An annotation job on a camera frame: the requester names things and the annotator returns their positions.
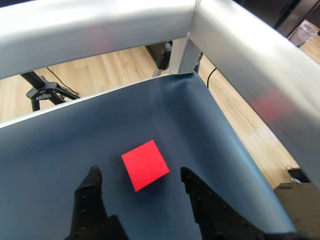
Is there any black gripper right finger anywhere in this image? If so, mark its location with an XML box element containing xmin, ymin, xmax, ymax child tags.
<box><xmin>179</xmin><ymin>166</ymin><xmax>320</xmax><ymax>240</ymax></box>

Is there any black gripper left finger taped tip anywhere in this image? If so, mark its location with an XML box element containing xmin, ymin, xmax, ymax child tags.
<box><xmin>64</xmin><ymin>164</ymin><xmax>130</xmax><ymax>240</ymax></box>

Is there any red cube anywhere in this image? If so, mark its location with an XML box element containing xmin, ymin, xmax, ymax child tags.
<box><xmin>120</xmin><ymin>139</ymin><xmax>171</xmax><ymax>193</ymax></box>

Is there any brown cardboard box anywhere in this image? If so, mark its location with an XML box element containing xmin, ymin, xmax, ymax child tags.
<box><xmin>273</xmin><ymin>181</ymin><xmax>320</xmax><ymax>235</ymax></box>

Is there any dark blue table mat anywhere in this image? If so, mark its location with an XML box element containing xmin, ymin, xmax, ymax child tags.
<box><xmin>0</xmin><ymin>74</ymin><xmax>298</xmax><ymax>240</ymax></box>

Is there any small black device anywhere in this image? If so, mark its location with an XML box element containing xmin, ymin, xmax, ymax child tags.
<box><xmin>285</xmin><ymin>164</ymin><xmax>311</xmax><ymax>184</ymax></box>

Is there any black tripod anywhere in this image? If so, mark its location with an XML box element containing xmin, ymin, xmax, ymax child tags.
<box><xmin>19</xmin><ymin>71</ymin><xmax>81</xmax><ymax>112</ymax></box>

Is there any black clamp stand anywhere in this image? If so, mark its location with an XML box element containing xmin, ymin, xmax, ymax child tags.
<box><xmin>146</xmin><ymin>40</ymin><xmax>174</xmax><ymax>77</ymax></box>

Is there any clear plastic waste bin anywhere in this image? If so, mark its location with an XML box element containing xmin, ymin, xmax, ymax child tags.
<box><xmin>296</xmin><ymin>20</ymin><xmax>319</xmax><ymax>48</ymax></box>

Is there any black furniture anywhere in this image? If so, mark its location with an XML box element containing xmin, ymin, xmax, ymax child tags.
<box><xmin>237</xmin><ymin>0</ymin><xmax>320</xmax><ymax>40</ymax></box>

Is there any thin black floor cable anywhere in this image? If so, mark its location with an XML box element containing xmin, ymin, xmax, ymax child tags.
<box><xmin>206</xmin><ymin>66</ymin><xmax>218</xmax><ymax>89</ymax></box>
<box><xmin>45</xmin><ymin>66</ymin><xmax>81</xmax><ymax>97</ymax></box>

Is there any silver aluminium frame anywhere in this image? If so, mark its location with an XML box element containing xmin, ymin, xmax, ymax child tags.
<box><xmin>0</xmin><ymin>0</ymin><xmax>320</xmax><ymax>194</ymax></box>

